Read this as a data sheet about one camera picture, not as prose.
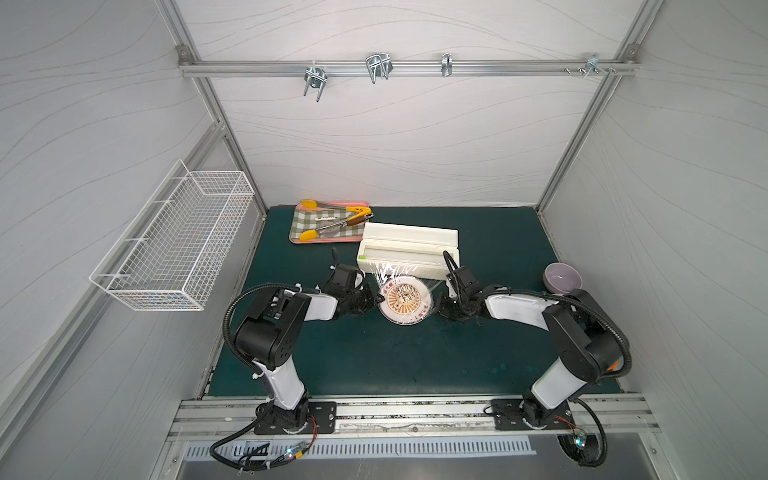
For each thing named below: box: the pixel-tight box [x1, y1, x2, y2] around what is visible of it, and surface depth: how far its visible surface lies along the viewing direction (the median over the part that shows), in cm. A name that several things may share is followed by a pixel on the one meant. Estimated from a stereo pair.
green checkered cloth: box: [290, 207, 369, 238], surface depth 117 cm
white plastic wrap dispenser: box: [356, 222, 460, 280], surface depth 101 cm
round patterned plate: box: [378, 275, 432, 326], surface depth 95 cm
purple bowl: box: [543, 262, 583, 294], surface depth 97 cm
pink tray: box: [289, 200, 371, 244], surface depth 117 cm
